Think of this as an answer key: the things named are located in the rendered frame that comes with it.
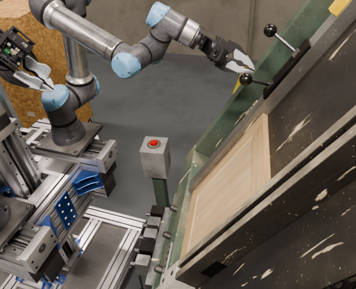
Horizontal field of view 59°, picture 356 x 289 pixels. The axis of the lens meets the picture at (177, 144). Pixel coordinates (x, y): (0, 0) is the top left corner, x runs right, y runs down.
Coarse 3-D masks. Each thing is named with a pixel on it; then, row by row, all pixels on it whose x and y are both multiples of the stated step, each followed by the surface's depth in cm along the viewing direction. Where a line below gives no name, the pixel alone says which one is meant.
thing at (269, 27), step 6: (270, 24) 90; (264, 30) 90; (270, 30) 89; (276, 30) 90; (270, 36) 90; (276, 36) 90; (282, 42) 90; (288, 48) 89; (294, 48) 89; (294, 54) 88
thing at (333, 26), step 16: (352, 0) 75; (336, 16) 79; (352, 16) 78; (320, 32) 83; (336, 32) 81; (320, 48) 84; (304, 64) 88; (288, 80) 92; (272, 96) 96; (256, 112) 101; (240, 128) 107; (224, 144) 115; (208, 160) 125
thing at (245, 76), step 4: (240, 76) 90; (244, 76) 89; (248, 76) 89; (240, 80) 90; (244, 80) 89; (248, 80) 89; (252, 80) 92; (256, 80) 93; (272, 80) 96; (244, 84) 90; (248, 84) 90; (264, 84) 95; (268, 84) 95; (272, 84) 95; (268, 88) 96
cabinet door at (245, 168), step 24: (264, 120) 98; (240, 144) 106; (264, 144) 89; (216, 168) 118; (240, 168) 97; (264, 168) 82; (216, 192) 107; (240, 192) 89; (192, 216) 118; (216, 216) 97; (192, 240) 107
